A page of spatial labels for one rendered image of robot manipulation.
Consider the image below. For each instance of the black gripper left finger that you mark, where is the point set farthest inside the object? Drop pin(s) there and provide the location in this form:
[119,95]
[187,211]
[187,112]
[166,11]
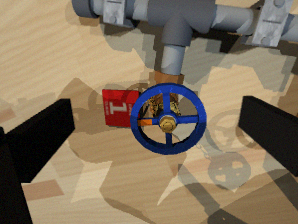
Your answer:
[24,151]

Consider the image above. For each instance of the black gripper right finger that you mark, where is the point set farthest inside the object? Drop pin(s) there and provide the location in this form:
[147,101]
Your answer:
[275,130]

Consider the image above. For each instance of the red square tag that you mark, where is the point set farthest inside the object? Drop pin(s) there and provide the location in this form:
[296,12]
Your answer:
[118,106]

